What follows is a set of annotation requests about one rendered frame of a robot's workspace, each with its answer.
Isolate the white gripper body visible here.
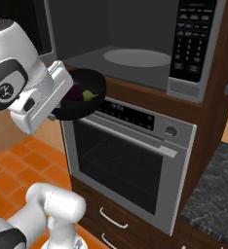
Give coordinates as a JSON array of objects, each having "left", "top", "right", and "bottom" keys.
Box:
[{"left": 21, "top": 60, "right": 75, "bottom": 135}]

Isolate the purple eggplant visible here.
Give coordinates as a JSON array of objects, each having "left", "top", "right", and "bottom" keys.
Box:
[{"left": 66, "top": 85, "right": 99, "bottom": 102}]

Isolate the black bowl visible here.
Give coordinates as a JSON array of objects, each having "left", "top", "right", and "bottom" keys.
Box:
[{"left": 52, "top": 67, "right": 107, "bottom": 122}]

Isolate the dark microwave door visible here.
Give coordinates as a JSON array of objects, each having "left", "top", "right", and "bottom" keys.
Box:
[{"left": 0, "top": 0, "right": 58, "bottom": 66}]

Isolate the grey microwave turntable plate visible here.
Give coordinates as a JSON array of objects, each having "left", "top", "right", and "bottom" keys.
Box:
[{"left": 102, "top": 48, "right": 172, "bottom": 69}]

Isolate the black glass oven door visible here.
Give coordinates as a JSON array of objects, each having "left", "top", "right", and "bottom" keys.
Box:
[{"left": 60, "top": 117, "right": 189, "bottom": 236}]

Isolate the grey microwave oven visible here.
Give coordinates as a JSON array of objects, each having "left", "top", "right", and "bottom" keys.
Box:
[{"left": 42, "top": 0, "right": 227, "bottom": 104}]

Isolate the microwave start button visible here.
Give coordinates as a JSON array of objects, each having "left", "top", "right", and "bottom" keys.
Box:
[{"left": 188, "top": 63, "right": 201, "bottom": 74}]

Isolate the round silver oven knob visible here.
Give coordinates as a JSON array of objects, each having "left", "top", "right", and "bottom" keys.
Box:
[{"left": 164, "top": 125, "right": 179, "bottom": 137}]

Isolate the silver built-in oven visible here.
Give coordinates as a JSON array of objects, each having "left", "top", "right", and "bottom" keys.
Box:
[{"left": 60, "top": 95, "right": 198, "bottom": 236}]

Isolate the brown wooden appliance cabinet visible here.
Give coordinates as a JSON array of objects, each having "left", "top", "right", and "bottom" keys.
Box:
[{"left": 58, "top": 0, "right": 228, "bottom": 249}]

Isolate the silver oven door handle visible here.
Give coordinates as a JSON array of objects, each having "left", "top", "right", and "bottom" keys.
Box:
[{"left": 77, "top": 116, "right": 179, "bottom": 160}]

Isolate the silver drawer handle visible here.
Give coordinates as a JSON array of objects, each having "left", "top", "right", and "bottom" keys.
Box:
[
  {"left": 98, "top": 206, "right": 130, "bottom": 230},
  {"left": 100, "top": 232, "right": 120, "bottom": 249}
]

